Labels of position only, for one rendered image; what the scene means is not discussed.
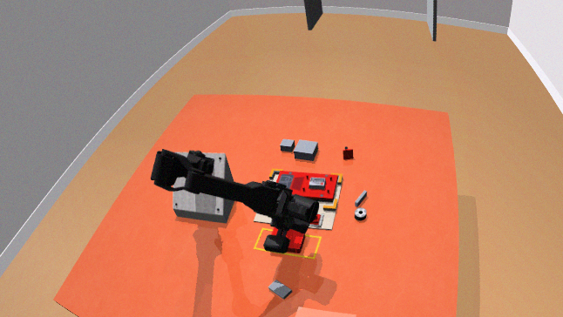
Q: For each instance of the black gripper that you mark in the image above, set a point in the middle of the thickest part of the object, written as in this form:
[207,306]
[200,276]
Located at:
[278,243]

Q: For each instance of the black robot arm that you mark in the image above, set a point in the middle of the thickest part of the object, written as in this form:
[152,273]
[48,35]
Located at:
[268,197]

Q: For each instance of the black toy tyre with white hub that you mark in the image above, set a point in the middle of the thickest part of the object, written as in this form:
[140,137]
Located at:
[360,213]

